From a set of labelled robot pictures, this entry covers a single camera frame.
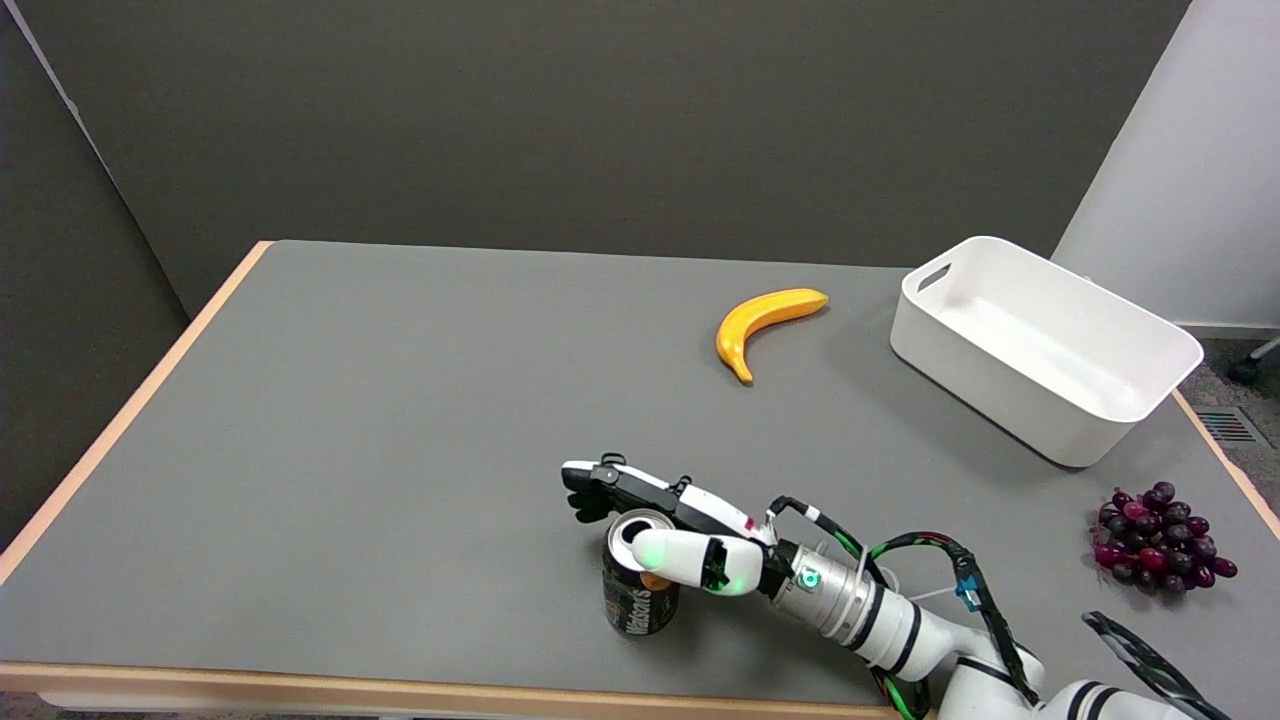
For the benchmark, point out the black Watsons drink can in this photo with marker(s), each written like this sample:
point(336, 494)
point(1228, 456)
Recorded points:
point(632, 590)

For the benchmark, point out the metal floor vent grille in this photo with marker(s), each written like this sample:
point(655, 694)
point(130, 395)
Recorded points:
point(1230, 428)

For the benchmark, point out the black chair caster wheel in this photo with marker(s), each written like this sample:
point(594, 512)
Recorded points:
point(1245, 370)

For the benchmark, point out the yellow banana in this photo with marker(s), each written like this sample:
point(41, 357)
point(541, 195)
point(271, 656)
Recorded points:
point(752, 318)

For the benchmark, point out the white plastic bin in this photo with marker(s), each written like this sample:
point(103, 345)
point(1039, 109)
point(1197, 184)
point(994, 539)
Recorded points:
point(1045, 345)

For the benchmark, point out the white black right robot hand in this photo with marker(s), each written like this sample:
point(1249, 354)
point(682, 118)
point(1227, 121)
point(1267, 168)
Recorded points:
point(680, 530)

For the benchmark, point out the purple grape bunch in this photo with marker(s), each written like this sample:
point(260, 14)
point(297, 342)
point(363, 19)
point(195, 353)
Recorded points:
point(1160, 540)

